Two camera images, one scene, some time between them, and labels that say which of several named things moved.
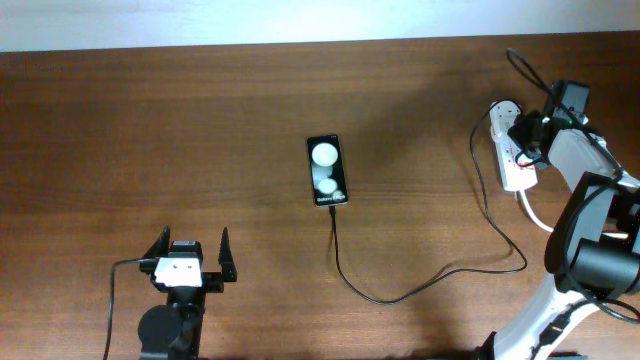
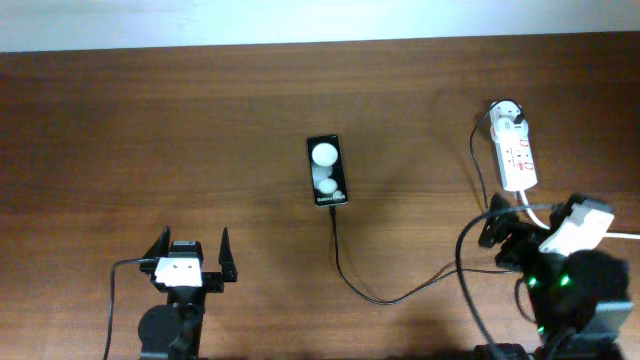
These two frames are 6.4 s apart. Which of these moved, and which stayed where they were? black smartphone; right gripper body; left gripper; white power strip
Moved: right gripper body
Stayed: left gripper; black smartphone; white power strip
